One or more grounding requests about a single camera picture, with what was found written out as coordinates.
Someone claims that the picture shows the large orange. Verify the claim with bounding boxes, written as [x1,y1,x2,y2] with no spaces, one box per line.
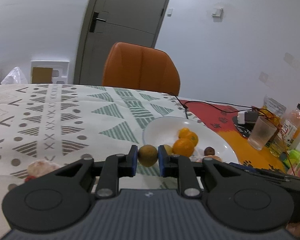
[172,138,194,158]
[178,127,199,146]

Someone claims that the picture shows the yellow-green round fruit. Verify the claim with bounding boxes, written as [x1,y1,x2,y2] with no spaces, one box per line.
[138,145,158,167]

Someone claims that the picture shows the dark brown passion fruit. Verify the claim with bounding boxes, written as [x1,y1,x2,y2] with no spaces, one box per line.
[204,147,215,156]

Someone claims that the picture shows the peeled pomelo piece small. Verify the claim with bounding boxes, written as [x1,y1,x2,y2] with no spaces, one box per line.
[197,155,223,163]

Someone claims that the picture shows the white ceramic plate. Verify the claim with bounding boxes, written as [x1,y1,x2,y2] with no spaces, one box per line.
[142,116,239,163]

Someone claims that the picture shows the red orange mat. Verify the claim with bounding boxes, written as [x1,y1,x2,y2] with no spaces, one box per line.
[182,99,291,173]

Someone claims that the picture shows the frosted drinking glass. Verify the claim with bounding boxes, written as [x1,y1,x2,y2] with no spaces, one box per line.
[248,116,277,151]

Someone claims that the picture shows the patterned white tablecloth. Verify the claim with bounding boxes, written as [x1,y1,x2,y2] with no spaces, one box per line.
[0,83,203,240]

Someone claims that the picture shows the white power adapter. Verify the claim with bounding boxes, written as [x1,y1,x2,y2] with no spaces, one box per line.
[237,111,246,125]

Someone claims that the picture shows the clear beverage bottle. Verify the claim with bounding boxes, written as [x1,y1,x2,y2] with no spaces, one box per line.
[281,103,300,147]

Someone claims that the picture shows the small red lychee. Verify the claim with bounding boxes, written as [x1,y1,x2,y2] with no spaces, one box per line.
[24,176,36,182]

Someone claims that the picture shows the yellow snack pouch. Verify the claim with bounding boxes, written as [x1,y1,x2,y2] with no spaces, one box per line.
[263,95,286,118]

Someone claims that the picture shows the orange leather chair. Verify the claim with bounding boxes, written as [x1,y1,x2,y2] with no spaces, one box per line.
[102,42,180,95]

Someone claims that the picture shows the white styrofoam packaging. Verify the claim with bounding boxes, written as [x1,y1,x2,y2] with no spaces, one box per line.
[31,60,69,85]

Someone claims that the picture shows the white plastic bag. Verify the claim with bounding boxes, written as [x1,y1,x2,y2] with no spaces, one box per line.
[1,67,29,85]

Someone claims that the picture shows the grey door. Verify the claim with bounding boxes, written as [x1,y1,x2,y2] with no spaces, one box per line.
[73,0,169,85]

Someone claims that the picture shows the black cable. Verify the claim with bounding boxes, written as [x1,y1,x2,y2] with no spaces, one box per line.
[169,92,258,119]

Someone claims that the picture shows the white wall switch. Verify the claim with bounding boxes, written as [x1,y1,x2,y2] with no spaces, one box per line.
[211,8,223,18]

